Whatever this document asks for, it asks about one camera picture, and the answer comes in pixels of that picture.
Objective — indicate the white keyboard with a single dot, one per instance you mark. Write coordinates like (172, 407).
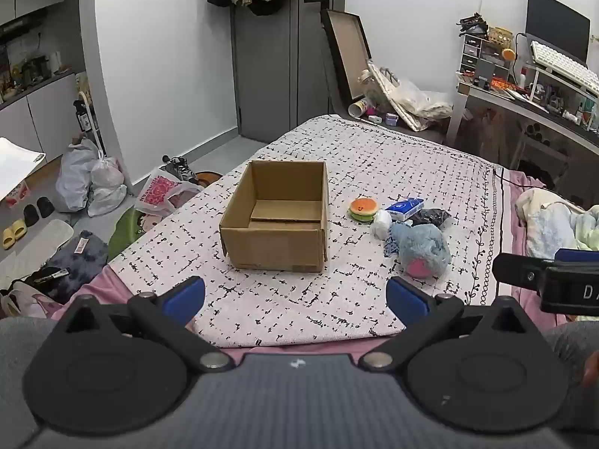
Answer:
(561, 65)

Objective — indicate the person's right hand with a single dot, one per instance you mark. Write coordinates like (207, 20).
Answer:
(592, 369)

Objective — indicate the black computer monitor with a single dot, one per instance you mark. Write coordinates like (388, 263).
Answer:
(557, 23)

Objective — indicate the grey plastic bag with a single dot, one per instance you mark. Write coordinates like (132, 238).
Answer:
(75, 177)

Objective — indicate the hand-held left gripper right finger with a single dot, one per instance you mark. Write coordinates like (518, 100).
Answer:
(407, 301)

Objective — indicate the pink patterned plastic bag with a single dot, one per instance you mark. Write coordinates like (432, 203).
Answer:
(157, 194)

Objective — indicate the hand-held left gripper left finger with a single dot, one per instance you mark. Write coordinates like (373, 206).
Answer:
(185, 297)

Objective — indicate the wicker basket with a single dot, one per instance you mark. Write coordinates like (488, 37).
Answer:
(500, 36)

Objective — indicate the white black-patterned blanket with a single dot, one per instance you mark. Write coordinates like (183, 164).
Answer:
(383, 163)

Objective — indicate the grey drawer organizer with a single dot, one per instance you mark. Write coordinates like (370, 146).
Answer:
(477, 56)

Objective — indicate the person's leg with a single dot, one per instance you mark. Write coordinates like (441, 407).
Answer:
(18, 360)
(568, 346)

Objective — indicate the white board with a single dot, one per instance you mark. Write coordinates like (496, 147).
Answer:
(16, 163)

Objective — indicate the green cartoon mat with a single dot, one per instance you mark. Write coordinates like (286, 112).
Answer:
(126, 238)

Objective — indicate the white yellow bottle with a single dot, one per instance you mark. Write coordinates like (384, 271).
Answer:
(358, 108)

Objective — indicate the pair of grey sneakers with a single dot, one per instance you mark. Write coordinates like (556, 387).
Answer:
(180, 168)

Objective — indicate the black patterned pouch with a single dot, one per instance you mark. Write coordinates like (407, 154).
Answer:
(430, 217)

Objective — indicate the pink and white bag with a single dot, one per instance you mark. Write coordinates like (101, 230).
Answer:
(23, 301)

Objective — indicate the small purple box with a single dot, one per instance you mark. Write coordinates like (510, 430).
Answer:
(390, 119)

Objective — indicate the person's left leg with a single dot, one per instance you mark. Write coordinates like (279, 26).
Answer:
(18, 360)

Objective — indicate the pair of yellow slippers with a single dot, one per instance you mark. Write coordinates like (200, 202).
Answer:
(13, 234)

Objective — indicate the black spray bottle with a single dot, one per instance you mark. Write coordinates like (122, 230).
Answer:
(83, 117)

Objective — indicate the grey desk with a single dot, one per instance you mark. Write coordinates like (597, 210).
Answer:
(524, 107)

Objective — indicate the black slipper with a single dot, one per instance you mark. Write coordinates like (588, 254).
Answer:
(45, 206)
(31, 215)

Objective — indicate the person's right leg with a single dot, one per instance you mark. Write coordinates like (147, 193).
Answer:
(568, 346)

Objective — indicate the white monitor stand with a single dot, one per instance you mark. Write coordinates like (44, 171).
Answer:
(538, 79)

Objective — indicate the blue and white tissue pack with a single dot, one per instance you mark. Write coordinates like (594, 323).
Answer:
(405, 209)

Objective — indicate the burger plush toy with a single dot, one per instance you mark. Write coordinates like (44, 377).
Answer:
(363, 208)

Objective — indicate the black framed cork board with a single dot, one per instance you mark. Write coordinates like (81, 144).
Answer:
(348, 51)

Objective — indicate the grey tie-dye cloth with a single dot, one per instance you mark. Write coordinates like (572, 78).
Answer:
(75, 257)

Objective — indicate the clear plastic bag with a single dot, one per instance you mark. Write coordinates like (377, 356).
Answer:
(416, 100)

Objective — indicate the white soft ball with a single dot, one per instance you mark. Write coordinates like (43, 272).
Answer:
(382, 223)

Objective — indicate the grey kitchen counter cabinet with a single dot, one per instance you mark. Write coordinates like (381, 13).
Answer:
(42, 112)

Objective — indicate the white floor mat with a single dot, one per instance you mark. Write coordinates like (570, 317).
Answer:
(42, 243)

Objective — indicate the white plastic bag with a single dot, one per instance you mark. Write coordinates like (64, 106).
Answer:
(107, 187)

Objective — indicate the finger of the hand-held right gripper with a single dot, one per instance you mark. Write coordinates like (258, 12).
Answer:
(578, 255)
(517, 271)

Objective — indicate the blue and pink plush toy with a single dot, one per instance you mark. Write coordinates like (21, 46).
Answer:
(421, 248)

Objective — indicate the paper towel roll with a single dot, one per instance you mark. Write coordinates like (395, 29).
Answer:
(55, 63)

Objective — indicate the cardboard box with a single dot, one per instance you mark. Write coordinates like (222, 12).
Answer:
(276, 238)

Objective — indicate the light blue quilt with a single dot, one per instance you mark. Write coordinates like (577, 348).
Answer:
(557, 224)

